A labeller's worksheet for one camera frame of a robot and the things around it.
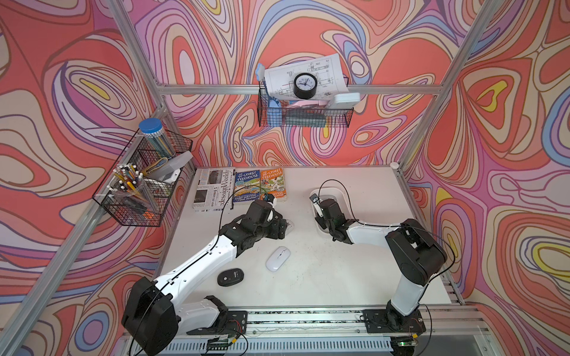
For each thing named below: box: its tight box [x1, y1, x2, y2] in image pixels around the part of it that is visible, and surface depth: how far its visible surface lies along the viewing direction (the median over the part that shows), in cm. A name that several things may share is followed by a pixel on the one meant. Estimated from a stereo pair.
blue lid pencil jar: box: [138, 117, 176, 159], surface depth 73 cm
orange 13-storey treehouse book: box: [259, 167, 287, 200], surface depth 113 cm
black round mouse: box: [217, 267, 245, 288], surface depth 83 cm
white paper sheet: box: [264, 53, 350, 99], surface depth 84 cm
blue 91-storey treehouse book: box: [233, 169, 261, 203], surface depth 113 cm
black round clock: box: [293, 72, 318, 101], surface depth 80 cm
